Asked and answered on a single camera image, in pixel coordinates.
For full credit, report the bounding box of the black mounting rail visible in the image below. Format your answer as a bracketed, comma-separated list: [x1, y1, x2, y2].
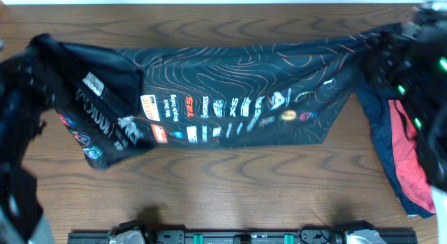
[67, 220, 418, 244]

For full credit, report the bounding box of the black jersey with orange lines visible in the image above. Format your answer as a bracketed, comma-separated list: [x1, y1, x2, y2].
[29, 24, 402, 169]

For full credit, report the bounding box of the red garment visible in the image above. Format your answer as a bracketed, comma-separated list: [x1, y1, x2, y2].
[388, 100, 436, 214]

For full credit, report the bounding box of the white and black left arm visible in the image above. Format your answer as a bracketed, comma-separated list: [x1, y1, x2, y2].
[1, 48, 54, 243]

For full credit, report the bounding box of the navy blue garment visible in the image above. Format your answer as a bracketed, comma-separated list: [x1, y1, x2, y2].
[355, 79, 434, 219]

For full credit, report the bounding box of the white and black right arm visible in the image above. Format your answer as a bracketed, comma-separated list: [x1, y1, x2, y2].
[364, 0, 446, 243]

